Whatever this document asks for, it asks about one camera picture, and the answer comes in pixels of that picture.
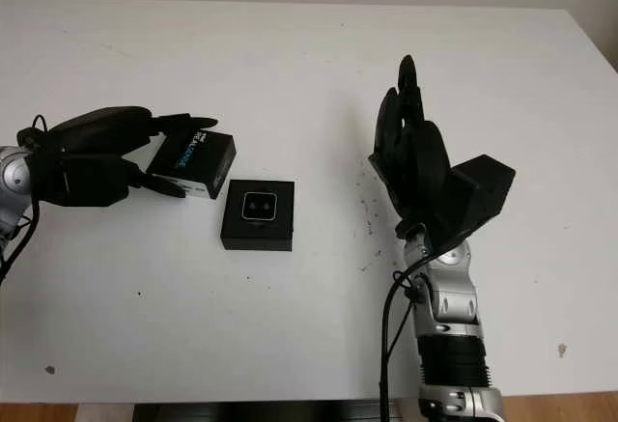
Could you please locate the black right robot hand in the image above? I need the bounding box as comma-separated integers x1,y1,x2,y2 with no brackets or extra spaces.
367,54,459,242

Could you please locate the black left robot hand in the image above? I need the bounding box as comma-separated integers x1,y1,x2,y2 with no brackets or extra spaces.
28,105,221,201

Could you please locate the black RealSense box lid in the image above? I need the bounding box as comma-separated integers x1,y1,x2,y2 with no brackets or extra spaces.
146,127,238,201

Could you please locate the small silver RealSense camera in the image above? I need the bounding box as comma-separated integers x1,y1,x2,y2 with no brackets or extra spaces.
240,191,278,223

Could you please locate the dark grey robot torso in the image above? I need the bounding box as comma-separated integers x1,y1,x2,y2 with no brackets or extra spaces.
132,400,411,422

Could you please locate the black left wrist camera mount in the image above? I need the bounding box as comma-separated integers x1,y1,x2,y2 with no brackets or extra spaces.
33,153,132,210

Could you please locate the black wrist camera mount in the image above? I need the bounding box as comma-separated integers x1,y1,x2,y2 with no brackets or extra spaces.
33,153,132,210
429,154,517,255

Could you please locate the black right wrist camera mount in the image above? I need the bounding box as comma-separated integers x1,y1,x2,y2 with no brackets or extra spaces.
429,154,517,255

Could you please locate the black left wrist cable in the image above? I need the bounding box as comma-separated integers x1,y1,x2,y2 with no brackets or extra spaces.
0,113,53,288

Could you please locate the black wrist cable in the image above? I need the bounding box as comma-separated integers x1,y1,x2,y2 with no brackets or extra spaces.
0,113,53,288
376,267,429,422

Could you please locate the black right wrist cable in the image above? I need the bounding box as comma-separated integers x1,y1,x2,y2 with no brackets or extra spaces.
376,267,429,422

